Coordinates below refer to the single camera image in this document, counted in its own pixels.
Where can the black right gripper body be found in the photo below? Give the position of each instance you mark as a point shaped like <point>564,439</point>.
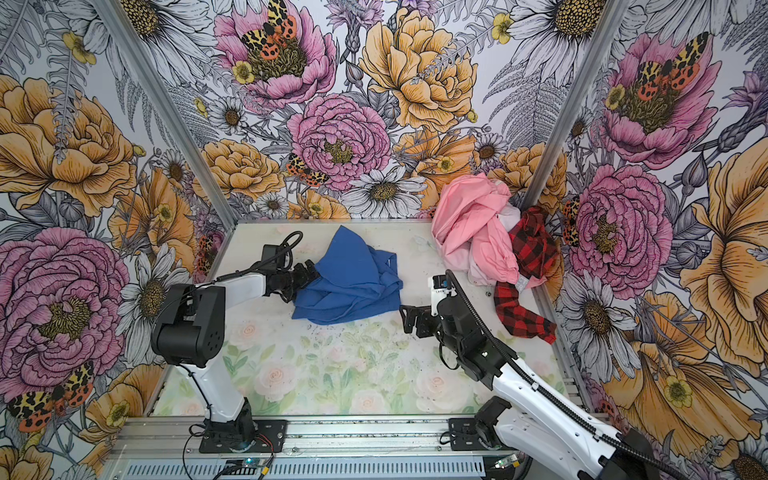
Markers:
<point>428,325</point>

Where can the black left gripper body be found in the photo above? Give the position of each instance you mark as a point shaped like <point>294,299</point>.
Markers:
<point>292,281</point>

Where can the blue cloth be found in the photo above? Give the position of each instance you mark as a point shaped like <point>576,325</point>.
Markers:
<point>355,281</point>

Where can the red black plaid cloth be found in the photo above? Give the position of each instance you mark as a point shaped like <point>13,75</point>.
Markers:
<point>536,252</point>

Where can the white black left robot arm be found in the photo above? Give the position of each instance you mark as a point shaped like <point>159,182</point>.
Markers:
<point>189,330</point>

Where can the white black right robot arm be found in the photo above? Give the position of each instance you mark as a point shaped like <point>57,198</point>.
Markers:
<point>525,413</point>

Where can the pink cloth garment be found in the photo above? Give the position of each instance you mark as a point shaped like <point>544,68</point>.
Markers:
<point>471,227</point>

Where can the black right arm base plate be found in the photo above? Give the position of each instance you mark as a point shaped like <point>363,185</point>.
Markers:
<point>467,434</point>

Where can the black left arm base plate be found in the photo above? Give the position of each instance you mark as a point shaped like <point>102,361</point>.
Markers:
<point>251,436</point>

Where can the aluminium front rail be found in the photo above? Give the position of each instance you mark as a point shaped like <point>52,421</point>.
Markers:
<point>314,447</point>

